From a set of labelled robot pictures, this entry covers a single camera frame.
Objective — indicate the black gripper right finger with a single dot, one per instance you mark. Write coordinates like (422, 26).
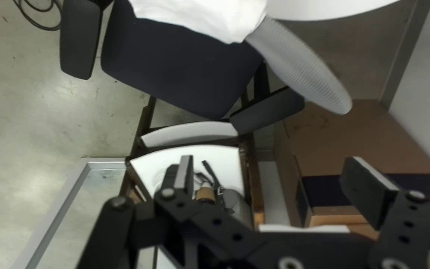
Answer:
(373, 199)

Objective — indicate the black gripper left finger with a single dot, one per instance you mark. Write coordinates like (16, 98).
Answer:
(209, 234)

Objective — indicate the white towel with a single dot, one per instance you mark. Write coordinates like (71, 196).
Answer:
(200, 17)

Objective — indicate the grey mesh office chair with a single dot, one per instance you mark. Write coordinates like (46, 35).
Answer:
(174, 75)

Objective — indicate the brown tape roll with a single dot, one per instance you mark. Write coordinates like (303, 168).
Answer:
(204, 195)

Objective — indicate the dark navy box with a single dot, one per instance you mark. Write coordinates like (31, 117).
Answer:
(324, 189)

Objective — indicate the large brown cardboard box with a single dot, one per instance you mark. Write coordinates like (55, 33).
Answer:
(334, 140)

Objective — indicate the white curved board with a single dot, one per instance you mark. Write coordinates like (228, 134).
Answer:
(189, 135)

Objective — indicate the grey framed floor panel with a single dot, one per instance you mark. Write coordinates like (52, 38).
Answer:
(74, 219)

